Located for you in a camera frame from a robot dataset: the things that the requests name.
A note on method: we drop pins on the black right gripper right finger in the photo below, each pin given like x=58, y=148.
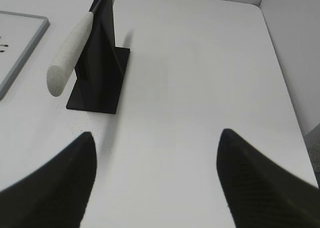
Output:
x=260, y=193

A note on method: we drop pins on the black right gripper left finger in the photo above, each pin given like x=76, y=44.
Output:
x=56, y=194

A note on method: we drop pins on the knife with white handle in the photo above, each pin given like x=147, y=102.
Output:
x=68, y=54

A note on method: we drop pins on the black knife stand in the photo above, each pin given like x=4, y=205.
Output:
x=101, y=68

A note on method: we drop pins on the white cutting board grey rim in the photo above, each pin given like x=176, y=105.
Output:
x=19, y=35

